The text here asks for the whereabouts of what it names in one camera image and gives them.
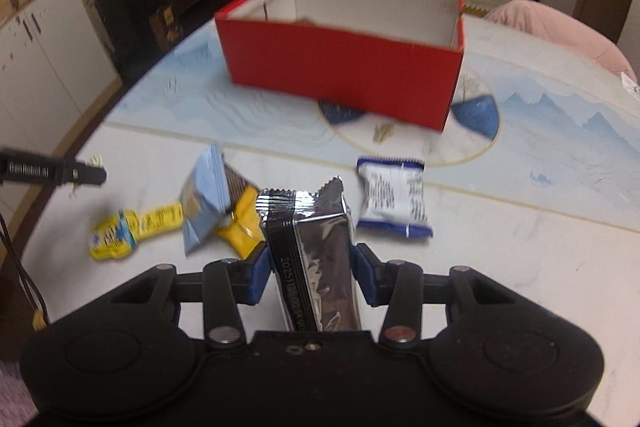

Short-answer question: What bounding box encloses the light blue snack packet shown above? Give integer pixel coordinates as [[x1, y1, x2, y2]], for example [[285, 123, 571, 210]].
[[179, 144, 233, 256]]

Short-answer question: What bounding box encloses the yellow snack packet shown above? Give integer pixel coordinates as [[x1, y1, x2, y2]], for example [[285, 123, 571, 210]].
[[212, 184, 268, 259]]

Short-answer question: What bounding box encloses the yellow stick packet blue band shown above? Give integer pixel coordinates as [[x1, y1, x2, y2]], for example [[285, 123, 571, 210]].
[[89, 202, 185, 262]]

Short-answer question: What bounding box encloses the black cable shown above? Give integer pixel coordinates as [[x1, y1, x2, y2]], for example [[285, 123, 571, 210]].
[[0, 212, 50, 330]]

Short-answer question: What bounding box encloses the white and blue snack packet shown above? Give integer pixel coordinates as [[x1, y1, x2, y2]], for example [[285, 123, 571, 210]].
[[356, 156, 434, 239]]

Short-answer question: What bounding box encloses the silver foil snack packet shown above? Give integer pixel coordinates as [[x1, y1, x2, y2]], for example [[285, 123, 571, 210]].
[[255, 176, 363, 333]]

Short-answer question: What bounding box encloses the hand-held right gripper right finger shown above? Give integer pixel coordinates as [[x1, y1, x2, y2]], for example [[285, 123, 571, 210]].
[[352, 243, 538, 352]]

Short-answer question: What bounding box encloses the brown cardboard carton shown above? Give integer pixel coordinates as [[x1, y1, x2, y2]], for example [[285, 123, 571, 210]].
[[149, 2, 182, 52]]

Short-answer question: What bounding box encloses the red cardboard box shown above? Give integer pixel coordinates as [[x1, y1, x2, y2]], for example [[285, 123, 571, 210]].
[[215, 0, 467, 132]]

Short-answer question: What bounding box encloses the white cabinet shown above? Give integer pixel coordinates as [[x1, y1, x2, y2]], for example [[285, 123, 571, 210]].
[[0, 0, 123, 168]]

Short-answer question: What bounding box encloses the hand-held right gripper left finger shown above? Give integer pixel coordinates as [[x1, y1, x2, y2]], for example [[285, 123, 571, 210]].
[[102, 243, 273, 350]]

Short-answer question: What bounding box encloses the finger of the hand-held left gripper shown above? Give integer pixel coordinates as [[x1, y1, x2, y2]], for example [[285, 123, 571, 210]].
[[65, 158, 108, 186]]

